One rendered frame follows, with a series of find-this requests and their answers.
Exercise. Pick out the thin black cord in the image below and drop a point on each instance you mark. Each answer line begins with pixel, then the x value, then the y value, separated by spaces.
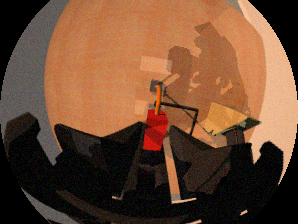
pixel 153 106

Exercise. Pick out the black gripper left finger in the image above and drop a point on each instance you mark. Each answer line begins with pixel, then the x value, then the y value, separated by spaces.
pixel 113 153

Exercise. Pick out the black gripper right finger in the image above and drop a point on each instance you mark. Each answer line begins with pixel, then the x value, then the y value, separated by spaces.
pixel 197 162

